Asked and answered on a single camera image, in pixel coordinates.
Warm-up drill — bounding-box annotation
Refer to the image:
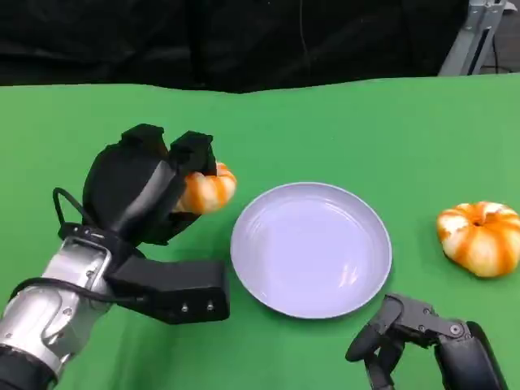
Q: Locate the orange white toy bread roll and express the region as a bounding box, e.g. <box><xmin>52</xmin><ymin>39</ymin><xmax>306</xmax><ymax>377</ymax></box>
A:
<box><xmin>173</xmin><ymin>161</ymin><xmax>238</xmax><ymax>215</ymax></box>
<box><xmin>435</xmin><ymin>201</ymin><xmax>520</xmax><ymax>279</ymax></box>

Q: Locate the black backdrop curtain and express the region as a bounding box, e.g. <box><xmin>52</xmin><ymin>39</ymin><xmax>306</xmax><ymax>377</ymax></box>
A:
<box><xmin>0</xmin><ymin>0</ymin><xmax>475</xmax><ymax>95</ymax></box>

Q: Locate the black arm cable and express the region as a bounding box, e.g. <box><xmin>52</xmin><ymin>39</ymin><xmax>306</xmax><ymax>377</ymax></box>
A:
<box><xmin>7</xmin><ymin>187</ymin><xmax>147</xmax><ymax>304</ymax></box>

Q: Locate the grey metal frame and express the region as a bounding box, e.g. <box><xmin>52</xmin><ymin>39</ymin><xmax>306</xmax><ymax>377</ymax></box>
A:
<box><xmin>437</xmin><ymin>0</ymin><xmax>520</xmax><ymax>77</ymax></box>

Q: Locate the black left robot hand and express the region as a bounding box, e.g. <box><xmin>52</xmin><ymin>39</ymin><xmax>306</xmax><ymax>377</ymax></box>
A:
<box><xmin>81</xmin><ymin>123</ymin><xmax>219</xmax><ymax>246</ymax></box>

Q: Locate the lilac plate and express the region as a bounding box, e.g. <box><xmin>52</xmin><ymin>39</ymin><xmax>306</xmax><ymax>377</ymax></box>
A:
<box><xmin>229</xmin><ymin>182</ymin><xmax>393</xmax><ymax>319</ymax></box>

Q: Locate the green table cloth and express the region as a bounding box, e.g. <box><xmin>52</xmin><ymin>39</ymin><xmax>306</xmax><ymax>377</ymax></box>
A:
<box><xmin>0</xmin><ymin>71</ymin><xmax>520</xmax><ymax>390</ymax></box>

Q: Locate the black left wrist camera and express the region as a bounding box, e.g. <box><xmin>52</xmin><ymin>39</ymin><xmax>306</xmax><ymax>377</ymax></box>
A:
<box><xmin>104</xmin><ymin>256</ymin><xmax>231</xmax><ymax>326</ymax></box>

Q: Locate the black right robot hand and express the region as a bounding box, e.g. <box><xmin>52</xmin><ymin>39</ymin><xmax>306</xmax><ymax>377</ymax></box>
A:
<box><xmin>344</xmin><ymin>292</ymin><xmax>509</xmax><ymax>390</ymax></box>

